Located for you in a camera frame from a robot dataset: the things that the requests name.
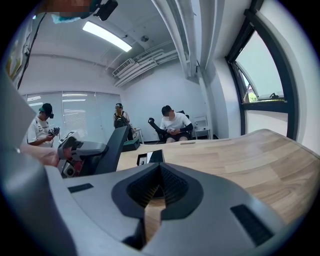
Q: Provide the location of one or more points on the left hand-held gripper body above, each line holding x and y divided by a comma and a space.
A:
87, 148

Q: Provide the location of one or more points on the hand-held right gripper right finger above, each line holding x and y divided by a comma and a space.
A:
212, 200

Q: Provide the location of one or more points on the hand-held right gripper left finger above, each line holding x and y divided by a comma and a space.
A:
100, 212

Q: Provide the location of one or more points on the black telephone base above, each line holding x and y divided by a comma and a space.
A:
156, 157

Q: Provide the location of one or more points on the person's left hand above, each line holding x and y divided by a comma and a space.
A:
67, 152

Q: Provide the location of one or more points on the dark green case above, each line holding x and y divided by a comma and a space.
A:
131, 145

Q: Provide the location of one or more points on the black mesh office chair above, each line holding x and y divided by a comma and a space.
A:
156, 127

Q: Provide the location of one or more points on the white side table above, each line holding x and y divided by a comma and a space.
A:
203, 126

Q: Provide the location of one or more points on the white air conditioner vent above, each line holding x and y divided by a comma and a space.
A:
123, 67

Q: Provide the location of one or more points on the white ceiling pipes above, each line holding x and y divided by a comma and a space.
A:
147, 62

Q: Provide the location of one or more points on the long ceiling light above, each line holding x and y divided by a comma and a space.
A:
107, 36

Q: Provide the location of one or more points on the round smoke detector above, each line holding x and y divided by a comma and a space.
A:
144, 38

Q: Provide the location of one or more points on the black framed window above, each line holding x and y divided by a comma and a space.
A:
290, 82

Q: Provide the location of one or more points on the black head-worn camera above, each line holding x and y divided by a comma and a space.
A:
107, 8

